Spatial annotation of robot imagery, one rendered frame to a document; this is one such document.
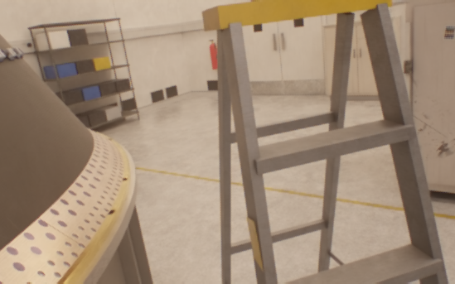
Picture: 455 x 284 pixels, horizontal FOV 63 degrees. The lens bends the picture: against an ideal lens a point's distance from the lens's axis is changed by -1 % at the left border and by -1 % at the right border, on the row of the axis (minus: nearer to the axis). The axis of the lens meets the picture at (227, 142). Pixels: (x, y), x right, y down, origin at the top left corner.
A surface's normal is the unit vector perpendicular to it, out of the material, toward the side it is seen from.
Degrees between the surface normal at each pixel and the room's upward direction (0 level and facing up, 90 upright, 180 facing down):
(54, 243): 43
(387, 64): 93
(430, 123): 90
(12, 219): 62
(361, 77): 90
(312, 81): 90
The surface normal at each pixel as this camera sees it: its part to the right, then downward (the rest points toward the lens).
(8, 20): 0.81, 0.07
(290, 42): -0.57, 0.31
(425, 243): -0.95, 0.25
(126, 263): 0.09, 0.28
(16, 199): 0.81, -0.53
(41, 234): 0.58, -0.76
